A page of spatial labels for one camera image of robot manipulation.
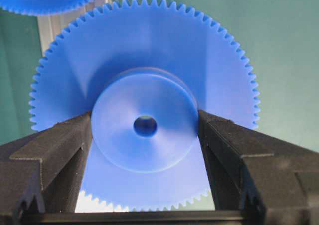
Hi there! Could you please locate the small blue plastic gear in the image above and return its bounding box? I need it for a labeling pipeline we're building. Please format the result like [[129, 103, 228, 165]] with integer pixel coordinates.
[[30, 0, 259, 211]]

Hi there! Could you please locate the silver aluminium extrusion rail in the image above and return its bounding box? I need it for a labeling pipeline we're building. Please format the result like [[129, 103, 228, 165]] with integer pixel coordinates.
[[37, 0, 112, 55]]

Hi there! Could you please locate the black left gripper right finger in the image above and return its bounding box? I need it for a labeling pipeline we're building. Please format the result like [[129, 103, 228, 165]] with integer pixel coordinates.
[[198, 110, 319, 214]]

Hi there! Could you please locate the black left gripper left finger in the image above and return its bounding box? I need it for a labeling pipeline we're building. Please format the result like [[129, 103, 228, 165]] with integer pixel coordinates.
[[0, 113, 92, 213]]

